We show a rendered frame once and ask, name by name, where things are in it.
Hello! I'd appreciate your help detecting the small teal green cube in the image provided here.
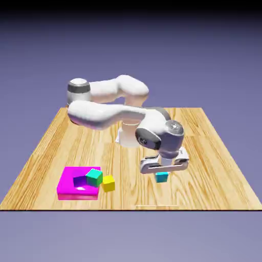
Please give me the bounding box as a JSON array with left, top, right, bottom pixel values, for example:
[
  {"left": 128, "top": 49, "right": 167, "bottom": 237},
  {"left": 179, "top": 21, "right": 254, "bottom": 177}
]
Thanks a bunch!
[{"left": 85, "top": 168, "right": 103, "bottom": 188}]

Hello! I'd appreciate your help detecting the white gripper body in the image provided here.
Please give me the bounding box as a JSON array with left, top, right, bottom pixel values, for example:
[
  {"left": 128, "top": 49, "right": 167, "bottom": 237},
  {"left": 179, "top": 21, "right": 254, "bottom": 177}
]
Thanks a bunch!
[{"left": 139, "top": 157, "right": 189, "bottom": 175}]

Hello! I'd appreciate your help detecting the small yellow cube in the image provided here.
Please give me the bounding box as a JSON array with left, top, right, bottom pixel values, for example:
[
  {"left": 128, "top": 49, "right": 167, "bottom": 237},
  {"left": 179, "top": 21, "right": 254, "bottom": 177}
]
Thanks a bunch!
[{"left": 101, "top": 175, "right": 116, "bottom": 193}]

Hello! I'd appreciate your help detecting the large magenta box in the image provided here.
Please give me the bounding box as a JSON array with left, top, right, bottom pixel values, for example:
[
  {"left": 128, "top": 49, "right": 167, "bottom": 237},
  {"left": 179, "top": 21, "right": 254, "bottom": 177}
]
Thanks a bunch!
[{"left": 56, "top": 166, "right": 101, "bottom": 201}]

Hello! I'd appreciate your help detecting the small cyan cube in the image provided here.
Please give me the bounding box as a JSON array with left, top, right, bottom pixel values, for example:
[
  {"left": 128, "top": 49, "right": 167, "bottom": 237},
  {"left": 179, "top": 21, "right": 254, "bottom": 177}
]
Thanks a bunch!
[{"left": 155, "top": 171, "right": 169, "bottom": 183}]

